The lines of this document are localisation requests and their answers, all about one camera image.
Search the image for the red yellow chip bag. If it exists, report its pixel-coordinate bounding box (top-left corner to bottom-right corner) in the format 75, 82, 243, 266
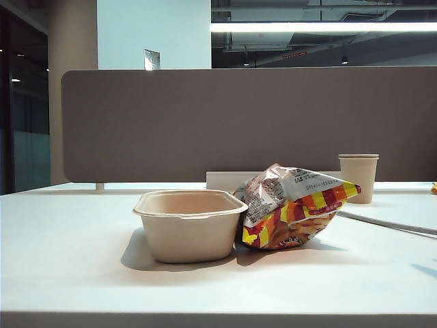
233, 163, 362, 249

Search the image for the beige pulp food box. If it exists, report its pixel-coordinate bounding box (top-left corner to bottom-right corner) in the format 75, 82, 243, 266
132, 189, 249, 264

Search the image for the grey fabric desk partition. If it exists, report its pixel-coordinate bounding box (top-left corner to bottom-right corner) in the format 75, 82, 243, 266
61, 66, 437, 185

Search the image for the beige paper cup with lid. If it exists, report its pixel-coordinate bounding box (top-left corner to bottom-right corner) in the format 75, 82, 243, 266
338, 153, 380, 204

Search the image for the beige round column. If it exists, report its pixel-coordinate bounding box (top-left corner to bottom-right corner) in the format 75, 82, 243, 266
47, 0, 99, 186

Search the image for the long ceiling light strip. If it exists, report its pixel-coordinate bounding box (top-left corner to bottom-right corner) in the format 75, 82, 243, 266
210, 21, 437, 34

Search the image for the metal wall plate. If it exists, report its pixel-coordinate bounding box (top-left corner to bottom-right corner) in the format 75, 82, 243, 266
143, 49, 161, 72

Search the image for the grey flat cable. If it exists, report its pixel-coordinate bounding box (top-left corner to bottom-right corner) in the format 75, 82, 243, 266
337, 210, 437, 236

